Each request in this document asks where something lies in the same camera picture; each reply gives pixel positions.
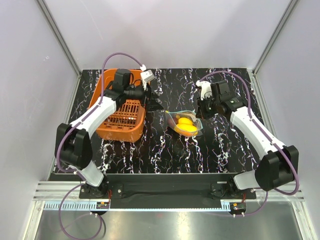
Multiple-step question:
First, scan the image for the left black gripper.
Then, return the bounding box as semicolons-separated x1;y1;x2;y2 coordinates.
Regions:
124;79;164;112

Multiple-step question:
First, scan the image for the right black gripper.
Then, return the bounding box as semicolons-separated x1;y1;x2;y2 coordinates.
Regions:
196;94;220;121

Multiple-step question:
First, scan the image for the dark red plum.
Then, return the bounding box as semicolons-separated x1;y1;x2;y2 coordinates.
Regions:
168;118;177;126

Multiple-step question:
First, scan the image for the yellow lemon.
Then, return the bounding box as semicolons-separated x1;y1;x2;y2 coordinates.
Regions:
177;117;194;126

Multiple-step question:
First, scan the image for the clear zip top bag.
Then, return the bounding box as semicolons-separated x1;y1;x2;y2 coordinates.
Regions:
164;110;203;138

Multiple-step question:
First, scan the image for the orange carrot piece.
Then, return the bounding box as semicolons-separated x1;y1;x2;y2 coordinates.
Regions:
174;123;198;134

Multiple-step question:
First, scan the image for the orange plastic basket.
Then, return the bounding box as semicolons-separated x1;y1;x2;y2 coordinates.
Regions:
88;68;146;143

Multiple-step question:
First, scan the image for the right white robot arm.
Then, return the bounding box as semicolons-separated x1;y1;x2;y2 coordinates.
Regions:
196;97;300;199

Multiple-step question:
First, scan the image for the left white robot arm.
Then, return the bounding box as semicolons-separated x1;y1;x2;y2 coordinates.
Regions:
54;84;164;198

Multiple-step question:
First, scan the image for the right connector box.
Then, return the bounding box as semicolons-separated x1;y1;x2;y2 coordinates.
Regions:
230;202;247;215

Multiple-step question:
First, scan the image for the connector box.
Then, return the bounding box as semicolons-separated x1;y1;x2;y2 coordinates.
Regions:
96;199;111;210
230;202;247;215

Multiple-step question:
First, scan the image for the left connector box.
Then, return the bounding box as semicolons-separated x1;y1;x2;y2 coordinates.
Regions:
96;199;111;210

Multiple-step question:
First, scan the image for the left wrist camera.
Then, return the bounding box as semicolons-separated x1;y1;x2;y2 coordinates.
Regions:
113;67;156;91

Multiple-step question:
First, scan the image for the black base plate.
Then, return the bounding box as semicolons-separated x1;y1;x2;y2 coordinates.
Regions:
79;173;256;200

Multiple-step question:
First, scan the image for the aluminium frame rail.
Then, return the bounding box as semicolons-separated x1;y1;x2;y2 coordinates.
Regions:
33;181;305;202

